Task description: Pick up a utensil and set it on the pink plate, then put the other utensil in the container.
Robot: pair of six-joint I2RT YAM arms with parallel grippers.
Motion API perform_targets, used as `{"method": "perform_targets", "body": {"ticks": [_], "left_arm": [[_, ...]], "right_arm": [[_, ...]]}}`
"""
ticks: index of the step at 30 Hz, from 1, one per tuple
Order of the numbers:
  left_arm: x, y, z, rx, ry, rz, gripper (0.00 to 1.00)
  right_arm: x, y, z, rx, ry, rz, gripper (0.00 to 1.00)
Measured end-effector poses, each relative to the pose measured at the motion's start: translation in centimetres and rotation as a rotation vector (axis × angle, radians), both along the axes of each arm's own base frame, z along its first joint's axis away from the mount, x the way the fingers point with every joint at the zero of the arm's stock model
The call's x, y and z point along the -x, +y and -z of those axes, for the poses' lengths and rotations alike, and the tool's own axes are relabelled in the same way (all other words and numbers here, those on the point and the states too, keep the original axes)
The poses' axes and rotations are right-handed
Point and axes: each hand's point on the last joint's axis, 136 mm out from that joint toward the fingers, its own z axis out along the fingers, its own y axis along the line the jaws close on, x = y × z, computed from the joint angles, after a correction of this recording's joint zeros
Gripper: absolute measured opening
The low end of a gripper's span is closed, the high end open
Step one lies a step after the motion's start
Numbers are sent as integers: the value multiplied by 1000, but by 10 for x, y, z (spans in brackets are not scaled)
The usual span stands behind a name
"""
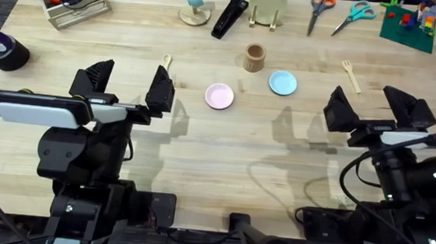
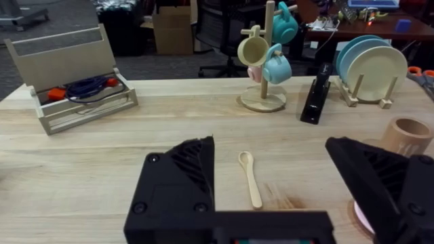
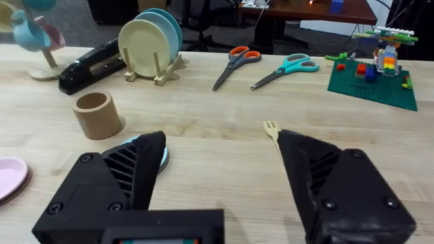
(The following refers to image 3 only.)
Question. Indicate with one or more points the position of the green board with toy blocks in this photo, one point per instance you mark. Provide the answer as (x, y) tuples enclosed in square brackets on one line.
[(376, 78)]

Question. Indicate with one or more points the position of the teal plate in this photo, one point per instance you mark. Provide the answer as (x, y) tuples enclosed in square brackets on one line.
[(173, 22)]

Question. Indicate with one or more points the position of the pink plate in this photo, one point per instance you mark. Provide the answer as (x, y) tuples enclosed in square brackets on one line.
[(10, 175)]

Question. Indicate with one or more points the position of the cream plate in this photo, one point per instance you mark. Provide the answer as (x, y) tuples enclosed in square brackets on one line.
[(144, 47)]

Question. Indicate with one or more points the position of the light blue plate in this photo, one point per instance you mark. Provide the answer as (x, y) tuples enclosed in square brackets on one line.
[(164, 156)]

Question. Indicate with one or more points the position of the yellow cup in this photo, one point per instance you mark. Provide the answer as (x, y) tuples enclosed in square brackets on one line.
[(5, 17)]

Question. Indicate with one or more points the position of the white power strip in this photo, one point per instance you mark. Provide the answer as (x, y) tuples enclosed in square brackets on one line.
[(255, 3)]

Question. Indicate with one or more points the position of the dark wooden desk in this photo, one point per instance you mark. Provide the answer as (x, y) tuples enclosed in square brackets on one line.
[(305, 13)]

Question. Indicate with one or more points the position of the wooden fork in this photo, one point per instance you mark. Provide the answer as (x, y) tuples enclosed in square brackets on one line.
[(272, 130)]

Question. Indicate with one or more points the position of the pink cup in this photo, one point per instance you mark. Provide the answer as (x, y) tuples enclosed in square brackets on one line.
[(54, 34)]

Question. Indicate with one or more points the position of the blue cup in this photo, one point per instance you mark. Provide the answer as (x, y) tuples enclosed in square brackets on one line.
[(28, 34)]

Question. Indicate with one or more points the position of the black office chair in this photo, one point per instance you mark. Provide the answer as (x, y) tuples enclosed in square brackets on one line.
[(200, 23)]

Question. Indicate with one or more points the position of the wooden plate rack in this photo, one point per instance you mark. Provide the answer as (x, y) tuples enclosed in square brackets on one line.
[(159, 72)]

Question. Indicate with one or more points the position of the black stapler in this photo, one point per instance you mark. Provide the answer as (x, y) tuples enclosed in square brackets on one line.
[(89, 67)]

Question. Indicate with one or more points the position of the blue box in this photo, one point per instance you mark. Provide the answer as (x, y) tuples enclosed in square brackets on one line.
[(336, 6)]

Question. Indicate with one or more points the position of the teal cup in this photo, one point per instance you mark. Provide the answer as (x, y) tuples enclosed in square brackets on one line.
[(39, 4)]

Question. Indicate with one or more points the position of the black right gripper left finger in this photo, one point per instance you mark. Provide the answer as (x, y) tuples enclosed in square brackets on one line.
[(101, 189)]

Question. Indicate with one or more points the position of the pale blue plate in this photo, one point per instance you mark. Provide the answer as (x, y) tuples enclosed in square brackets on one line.
[(167, 30)]

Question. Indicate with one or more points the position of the wooden cup stand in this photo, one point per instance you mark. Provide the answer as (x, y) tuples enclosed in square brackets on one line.
[(45, 67)]

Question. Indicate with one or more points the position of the tan cylindrical container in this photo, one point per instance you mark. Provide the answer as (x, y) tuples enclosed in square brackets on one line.
[(96, 115)]

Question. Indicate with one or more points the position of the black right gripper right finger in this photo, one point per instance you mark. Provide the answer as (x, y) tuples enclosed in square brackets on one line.
[(342, 200)]

